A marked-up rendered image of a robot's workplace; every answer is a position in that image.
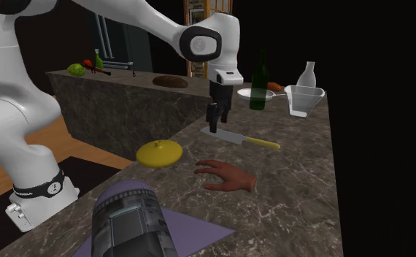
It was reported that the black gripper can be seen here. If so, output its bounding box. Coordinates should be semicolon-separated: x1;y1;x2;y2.
205;80;234;134

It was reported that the dark green glass bottle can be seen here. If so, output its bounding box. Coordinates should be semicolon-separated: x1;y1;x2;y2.
249;49;270;111

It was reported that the brown bread loaf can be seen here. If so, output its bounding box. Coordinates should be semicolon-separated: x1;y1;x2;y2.
152;74;189;90

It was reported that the brown model hand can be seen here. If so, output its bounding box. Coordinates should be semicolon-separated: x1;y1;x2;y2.
193;159;258;193

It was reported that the yellow pot lid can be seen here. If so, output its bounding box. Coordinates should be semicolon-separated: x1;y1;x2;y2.
135;139;184;169

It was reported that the clear measuring jug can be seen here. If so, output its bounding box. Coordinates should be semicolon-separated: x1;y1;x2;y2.
283;84;326;118

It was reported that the white bottle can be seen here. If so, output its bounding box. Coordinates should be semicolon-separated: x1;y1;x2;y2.
296;61;317;88

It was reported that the wooden framed door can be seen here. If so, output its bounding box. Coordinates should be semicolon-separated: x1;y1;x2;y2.
183;0;234;80

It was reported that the dark refrigerator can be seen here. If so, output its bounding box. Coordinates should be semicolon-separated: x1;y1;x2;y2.
86;9;155;74

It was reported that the purple mat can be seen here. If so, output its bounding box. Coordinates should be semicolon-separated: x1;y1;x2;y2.
72;207;237;257

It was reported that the black and red tool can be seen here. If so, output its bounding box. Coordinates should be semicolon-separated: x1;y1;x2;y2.
85;65;112;77

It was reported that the green spray bottle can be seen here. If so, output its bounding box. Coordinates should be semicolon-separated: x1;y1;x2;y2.
93;48;105;69

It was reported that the grey cylinder with purple cap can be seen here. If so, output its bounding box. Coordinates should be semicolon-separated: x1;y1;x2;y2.
90;179;180;257

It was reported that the green round fruit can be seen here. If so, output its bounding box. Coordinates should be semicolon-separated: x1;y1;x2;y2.
66;63;87;77

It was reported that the yellow-handled cleaver knife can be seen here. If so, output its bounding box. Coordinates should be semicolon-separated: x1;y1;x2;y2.
199;126;282;150

